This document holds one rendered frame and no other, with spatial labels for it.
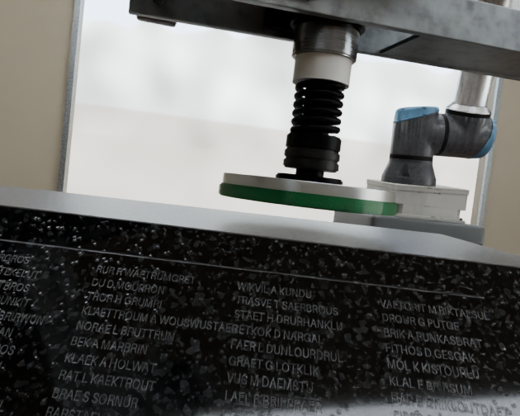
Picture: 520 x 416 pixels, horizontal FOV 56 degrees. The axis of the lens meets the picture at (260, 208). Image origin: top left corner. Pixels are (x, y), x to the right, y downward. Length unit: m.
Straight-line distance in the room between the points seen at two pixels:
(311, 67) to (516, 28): 0.26
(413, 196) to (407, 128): 0.24
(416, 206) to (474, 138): 0.32
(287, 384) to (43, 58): 5.48
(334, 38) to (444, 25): 0.13
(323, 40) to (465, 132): 1.28
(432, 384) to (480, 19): 0.44
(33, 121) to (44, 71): 0.53
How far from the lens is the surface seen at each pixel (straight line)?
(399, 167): 1.76
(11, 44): 5.86
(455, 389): 0.43
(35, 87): 5.72
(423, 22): 0.63
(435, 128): 1.79
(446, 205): 1.75
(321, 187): 0.51
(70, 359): 0.42
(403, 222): 1.62
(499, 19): 0.70
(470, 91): 1.84
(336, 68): 0.60
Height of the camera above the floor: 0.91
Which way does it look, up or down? 3 degrees down
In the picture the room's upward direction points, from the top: 7 degrees clockwise
